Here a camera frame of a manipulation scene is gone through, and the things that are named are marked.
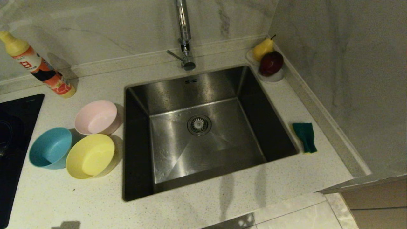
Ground yellow-capped orange dish soap bottle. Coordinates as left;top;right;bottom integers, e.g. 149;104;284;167
0;31;77;98

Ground stainless steel sink basin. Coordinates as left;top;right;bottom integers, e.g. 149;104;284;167
122;65;300;202

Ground green and yellow sponge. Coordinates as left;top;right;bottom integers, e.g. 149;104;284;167
293;123;318;154

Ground round metal drain strainer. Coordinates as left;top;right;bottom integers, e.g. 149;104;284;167
187;114;212;136

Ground small white dish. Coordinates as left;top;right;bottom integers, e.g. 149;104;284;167
257;65;286;84
245;48;262;66

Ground dark red apple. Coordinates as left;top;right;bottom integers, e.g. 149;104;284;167
259;51;284;77

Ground yellow pear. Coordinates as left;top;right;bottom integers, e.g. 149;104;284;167
253;34;276;62

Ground chrome faucet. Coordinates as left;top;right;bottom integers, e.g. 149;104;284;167
167;0;196;71

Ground pink plastic bowl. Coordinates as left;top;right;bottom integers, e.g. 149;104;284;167
75;100;123;136

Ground yellow plastic bowl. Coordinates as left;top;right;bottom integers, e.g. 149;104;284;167
66;134;119;179

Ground blue plastic bowl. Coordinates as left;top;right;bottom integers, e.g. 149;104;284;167
29;128;73;170

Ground black induction cooktop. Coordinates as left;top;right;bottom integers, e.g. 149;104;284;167
0;94;45;229

